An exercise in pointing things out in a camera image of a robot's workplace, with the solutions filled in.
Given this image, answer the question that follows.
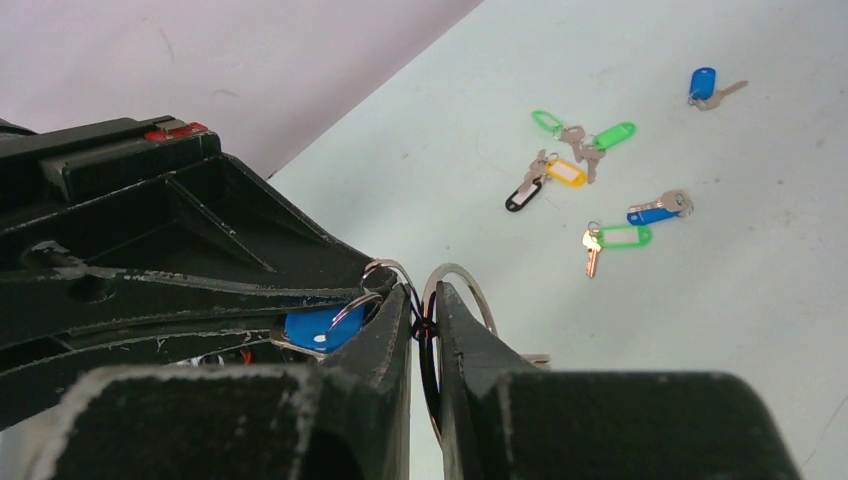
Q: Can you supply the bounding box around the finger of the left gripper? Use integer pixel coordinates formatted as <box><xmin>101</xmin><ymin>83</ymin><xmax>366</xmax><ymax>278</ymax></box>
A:
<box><xmin>1</xmin><ymin>315</ymin><xmax>294</xmax><ymax>430</ymax></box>
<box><xmin>1</xmin><ymin>155</ymin><xmax>395</xmax><ymax>349</ymax></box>

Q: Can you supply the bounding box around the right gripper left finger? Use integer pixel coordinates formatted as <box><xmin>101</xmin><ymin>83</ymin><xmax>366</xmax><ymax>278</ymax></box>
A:
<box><xmin>26</xmin><ymin>287</ymin><xmax>411</xmax><ymax>479</ymax></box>

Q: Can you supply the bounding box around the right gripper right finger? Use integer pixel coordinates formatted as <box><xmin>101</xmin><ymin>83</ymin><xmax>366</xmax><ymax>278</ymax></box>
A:
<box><xmin>433</xmin><ymin>282</ymin><xmax>803</xmax><ymax>480</ymax></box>

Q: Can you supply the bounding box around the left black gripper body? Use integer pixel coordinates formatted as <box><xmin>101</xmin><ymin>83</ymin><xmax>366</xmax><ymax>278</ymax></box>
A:
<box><xmin>1</xmin><ymin>116</ymin><xmax>222</xmax><ymax>230</ymax></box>

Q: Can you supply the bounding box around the large silver keyring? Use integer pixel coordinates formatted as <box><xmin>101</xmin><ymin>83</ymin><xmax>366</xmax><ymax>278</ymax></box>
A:
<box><xmin>360</xmin><ymin>258</ymin><xmax>551</xmax><ymax>445</ymax></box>

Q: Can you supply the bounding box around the blue tag key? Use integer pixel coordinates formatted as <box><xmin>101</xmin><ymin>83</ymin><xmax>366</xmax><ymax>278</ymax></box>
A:
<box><xmin>687</xmin><ymin>66</ymin><xmax>749</xmax><ymax>111</ymax></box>
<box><xmin>626</xmin><ymin>190</ymin><xmax>694</xmax><ymax>226</ymax></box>
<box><xmin>269</xmin><ymin>292</ymin><xmax>383</xmax><ymax>360</ymax></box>

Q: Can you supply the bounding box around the green outlined tag key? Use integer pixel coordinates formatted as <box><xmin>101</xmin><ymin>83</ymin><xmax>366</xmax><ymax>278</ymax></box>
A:
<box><xmin>581</xmin><ymin>222</ymin><xmax>654</xmax><ymax>279</ymax></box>

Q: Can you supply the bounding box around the black tag key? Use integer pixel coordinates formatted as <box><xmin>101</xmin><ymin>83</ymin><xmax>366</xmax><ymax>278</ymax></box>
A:
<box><xmin>504</xmin><ymin>149</ymin><xmax>548</xmax><ymax>213</ymax></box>

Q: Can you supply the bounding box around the yellow tag key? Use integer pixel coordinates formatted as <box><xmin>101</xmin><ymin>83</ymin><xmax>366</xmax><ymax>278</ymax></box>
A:
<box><xmin>545</xmin><ymin>158</ymin><xmax>588</xmax><ymax>188</ymax></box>

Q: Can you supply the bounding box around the green tag key loose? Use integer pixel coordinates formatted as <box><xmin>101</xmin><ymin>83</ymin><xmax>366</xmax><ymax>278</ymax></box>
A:
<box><xmin>581</xmin><ymin>122</ymin><xmax>637</xmax><ymax>184</ymax></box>

